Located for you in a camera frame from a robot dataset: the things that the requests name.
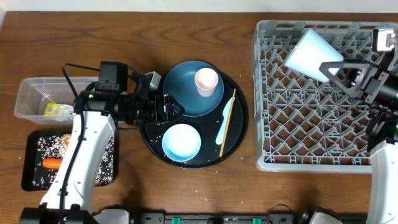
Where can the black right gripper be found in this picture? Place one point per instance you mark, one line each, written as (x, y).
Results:
(373, 80)

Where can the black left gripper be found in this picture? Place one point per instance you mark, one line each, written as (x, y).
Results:
(158, 110)

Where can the light blue bowl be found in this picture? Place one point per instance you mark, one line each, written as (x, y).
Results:
(181, 142)

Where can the light blue cup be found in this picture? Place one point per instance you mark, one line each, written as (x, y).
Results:
(309, 53)

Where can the brown food scrap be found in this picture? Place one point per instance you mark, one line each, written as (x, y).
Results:
(65, 139)

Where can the green yellow snack wrapper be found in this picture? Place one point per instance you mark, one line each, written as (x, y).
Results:
(59, 112)

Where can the orange carrot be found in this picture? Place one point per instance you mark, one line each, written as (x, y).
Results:
(52, 163)

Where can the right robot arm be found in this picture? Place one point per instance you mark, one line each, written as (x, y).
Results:
(382, 148)

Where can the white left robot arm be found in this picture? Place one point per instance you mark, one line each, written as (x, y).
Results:
(100, 107)

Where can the grey dishwasher rack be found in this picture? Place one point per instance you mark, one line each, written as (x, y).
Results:
(301, 124)

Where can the dark blue plate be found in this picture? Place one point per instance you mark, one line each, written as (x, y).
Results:
(180, 83)

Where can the pink cup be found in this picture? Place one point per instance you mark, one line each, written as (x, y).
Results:
(206, 80)

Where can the round black tray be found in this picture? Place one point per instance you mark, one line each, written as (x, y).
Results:
(207, 126)

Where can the light blue plastic knife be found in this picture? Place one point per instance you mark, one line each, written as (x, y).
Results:
(225, 114)

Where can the wooden chopstick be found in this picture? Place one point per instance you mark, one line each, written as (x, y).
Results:
(227, 123)

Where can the clear plastic bin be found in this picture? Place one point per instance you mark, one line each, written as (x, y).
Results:
(36, 93)

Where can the black rectangular tray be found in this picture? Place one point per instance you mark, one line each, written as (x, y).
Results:
(47, 144)

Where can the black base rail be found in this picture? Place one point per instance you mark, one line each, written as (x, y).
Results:
(311, 216)

